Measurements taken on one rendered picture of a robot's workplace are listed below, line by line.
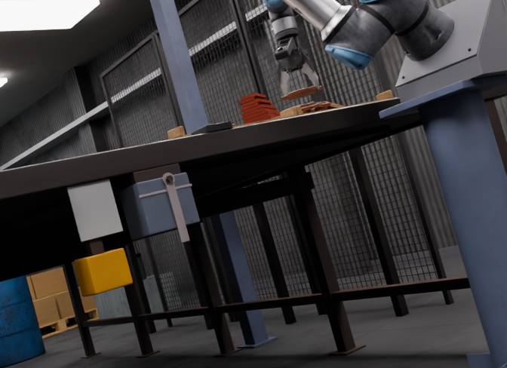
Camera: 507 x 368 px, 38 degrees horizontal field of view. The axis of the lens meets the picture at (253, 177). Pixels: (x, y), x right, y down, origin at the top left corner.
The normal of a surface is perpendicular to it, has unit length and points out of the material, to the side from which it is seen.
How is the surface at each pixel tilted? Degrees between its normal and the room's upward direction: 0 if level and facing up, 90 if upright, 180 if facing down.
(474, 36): 45
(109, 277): 90
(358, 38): 99
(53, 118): 90
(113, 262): 90
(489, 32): 90
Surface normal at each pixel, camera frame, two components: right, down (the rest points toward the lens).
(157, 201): 0.56, -0.20
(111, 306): -0.74, 0.17
